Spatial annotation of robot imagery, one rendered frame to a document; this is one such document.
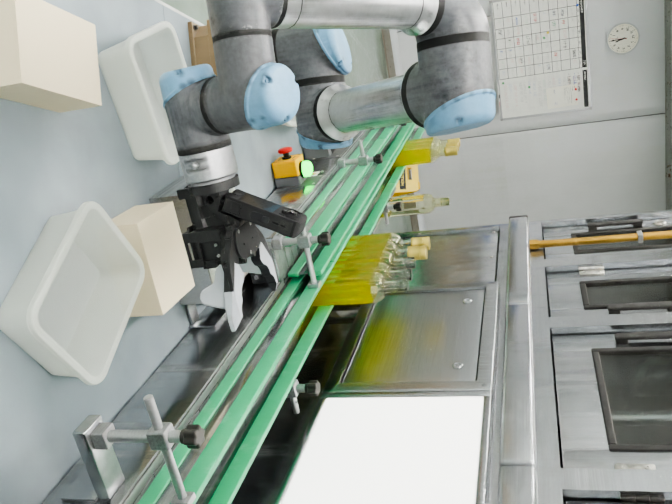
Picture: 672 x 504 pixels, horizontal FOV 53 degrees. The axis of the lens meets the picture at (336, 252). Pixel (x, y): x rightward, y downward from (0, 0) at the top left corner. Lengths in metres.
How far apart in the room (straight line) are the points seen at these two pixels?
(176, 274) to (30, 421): 0.34
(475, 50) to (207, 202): 0.47
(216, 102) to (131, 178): 0.41
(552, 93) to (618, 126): 0.75
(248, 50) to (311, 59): 0.59
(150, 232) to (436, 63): 0.53
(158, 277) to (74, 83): 0.33
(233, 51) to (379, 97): 0.44
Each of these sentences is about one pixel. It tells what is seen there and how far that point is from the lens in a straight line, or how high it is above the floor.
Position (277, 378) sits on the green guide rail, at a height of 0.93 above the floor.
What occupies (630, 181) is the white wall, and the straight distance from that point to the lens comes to 7.67.
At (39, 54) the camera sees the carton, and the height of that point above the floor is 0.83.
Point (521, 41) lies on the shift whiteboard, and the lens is 7.26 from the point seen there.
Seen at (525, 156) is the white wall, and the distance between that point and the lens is 7.50.
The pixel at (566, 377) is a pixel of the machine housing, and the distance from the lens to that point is 1.43.
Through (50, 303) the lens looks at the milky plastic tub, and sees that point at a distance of 1.05.
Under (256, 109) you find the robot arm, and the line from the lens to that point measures 0.83.
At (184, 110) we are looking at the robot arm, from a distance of 0.91.
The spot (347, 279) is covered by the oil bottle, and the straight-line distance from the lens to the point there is 1.49.
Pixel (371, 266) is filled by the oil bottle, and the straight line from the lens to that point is 1.54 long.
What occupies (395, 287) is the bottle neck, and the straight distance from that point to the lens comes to 1.47.
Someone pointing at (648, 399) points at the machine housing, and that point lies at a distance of 1.38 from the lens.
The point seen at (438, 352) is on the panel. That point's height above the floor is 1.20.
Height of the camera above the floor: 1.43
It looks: 17 degrees down
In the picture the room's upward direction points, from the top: 85 degrees clockwise
